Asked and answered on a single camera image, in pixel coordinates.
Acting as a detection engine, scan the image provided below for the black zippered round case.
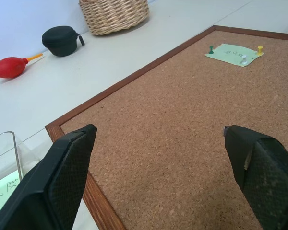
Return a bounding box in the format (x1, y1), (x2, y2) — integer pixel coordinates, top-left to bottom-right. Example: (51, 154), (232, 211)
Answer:
(41, 25), (85, 58)

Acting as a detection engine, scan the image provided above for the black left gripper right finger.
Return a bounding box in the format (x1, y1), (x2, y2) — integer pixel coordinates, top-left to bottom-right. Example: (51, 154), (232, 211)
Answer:
(222, 125), (288, 230)

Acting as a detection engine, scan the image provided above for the wood framed cork board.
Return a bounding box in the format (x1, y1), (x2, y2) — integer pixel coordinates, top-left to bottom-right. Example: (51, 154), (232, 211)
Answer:
(45, 25), (288, 230)

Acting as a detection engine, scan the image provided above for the light green paper note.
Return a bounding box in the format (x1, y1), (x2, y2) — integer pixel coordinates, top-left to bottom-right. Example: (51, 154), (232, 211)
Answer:
(204, 43), (265, 68)

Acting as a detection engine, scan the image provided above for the green handwritten paper note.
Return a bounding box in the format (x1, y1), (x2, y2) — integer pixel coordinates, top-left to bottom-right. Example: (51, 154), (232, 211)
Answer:
(0, 177), (21, 220)

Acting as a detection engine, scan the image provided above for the red rubber air blower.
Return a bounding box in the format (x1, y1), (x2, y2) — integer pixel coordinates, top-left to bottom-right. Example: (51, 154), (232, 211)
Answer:
(0, 53), (44, 79)

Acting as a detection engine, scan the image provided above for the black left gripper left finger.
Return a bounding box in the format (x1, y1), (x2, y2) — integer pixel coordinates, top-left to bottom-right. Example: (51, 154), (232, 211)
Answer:
(0, 124), (97, 230)

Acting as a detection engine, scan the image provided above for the clear acrylic box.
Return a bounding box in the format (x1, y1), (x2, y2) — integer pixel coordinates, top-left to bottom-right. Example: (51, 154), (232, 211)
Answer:
(0, 131), (43, 216)

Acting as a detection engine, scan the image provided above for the woven wicker basket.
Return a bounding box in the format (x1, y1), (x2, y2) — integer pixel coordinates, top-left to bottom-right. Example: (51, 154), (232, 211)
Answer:
(78, 0), (150, 36)

